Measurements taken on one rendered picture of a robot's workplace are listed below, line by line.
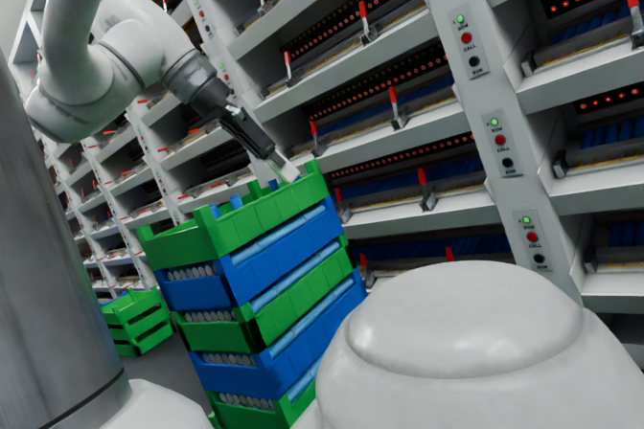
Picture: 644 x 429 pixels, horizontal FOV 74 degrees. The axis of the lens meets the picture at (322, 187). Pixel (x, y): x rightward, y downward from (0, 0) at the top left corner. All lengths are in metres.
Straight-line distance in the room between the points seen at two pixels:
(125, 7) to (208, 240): 0.41
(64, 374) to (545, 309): 0.18
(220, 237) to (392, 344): 0.50
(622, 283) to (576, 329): 0.71
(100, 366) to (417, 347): 0.12
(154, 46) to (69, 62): 0.16
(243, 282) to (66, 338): 0.51
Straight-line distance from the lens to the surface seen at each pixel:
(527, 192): 0.85
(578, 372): 0.19
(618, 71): 0.78
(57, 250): 0.20
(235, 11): 1.37
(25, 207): 0.20
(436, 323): 0.19
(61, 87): 0.75
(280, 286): 0.74
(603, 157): 0.87
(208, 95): 0.81
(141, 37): 0.81
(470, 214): 0.92
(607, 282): 0.92
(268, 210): 0.74
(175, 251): 0.74
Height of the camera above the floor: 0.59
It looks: 6 degrees down
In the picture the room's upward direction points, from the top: 21 degrees counter-clockwise
